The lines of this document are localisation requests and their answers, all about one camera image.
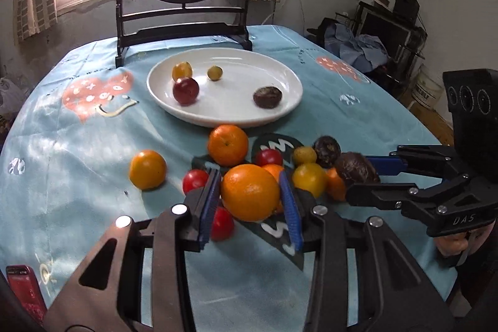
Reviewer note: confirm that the dark red plum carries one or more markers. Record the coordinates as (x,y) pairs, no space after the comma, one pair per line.
(185,91)

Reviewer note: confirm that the dark wrinkled passion fruit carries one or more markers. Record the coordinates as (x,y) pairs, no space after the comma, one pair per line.
(356,168)
(326,150)
(267,97)

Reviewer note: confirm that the red tomato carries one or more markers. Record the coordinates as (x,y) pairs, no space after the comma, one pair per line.
(195,179)
(268,157)
(222,224)

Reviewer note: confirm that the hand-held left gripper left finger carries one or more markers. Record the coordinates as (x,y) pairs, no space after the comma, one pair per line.
(209,204)

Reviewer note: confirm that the large orange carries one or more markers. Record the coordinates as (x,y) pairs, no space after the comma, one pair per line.
(250,192)

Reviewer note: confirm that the small yellow plum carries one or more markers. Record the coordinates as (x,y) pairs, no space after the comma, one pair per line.
(304,155)
(214,72)

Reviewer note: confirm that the orange mandarin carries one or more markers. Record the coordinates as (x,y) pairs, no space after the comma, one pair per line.
(274,170)
(148,168)
(228,144)
(335,185)

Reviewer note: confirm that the person's right hand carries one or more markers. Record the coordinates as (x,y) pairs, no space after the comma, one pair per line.
(451,244)

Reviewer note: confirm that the black television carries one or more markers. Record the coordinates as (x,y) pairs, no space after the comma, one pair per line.
(385,32)

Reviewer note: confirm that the red phone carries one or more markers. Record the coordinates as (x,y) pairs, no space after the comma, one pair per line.
(25,291)

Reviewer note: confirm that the white bucket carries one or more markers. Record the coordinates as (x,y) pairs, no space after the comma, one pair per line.
(427,87)

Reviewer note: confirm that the black box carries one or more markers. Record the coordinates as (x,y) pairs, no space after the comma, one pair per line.
(406,5)

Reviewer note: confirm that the white oval plate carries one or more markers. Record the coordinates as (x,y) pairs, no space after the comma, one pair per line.
(233,110)

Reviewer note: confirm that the blue cloth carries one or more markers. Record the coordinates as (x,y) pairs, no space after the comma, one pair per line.
(358,46)

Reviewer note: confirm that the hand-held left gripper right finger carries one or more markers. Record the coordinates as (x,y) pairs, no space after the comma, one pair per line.
(290,208)

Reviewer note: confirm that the plastic bag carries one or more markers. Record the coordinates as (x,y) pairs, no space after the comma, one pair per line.
(11,98)

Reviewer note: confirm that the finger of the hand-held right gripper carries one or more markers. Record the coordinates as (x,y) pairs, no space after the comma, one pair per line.
(383,196)
(385,164)

